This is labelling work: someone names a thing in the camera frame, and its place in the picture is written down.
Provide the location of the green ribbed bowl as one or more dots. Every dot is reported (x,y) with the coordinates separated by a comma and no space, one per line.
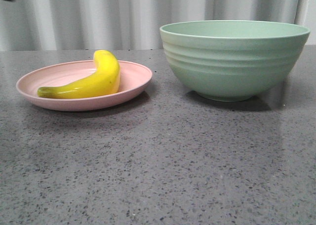
(232,60)

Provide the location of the white pleated curtain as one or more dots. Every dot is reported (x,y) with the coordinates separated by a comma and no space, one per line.
(129,24)

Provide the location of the yellow banana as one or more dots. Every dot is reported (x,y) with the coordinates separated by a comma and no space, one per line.
(104,81)

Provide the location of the pink plate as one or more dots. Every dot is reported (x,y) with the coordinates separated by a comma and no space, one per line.
(134,78)

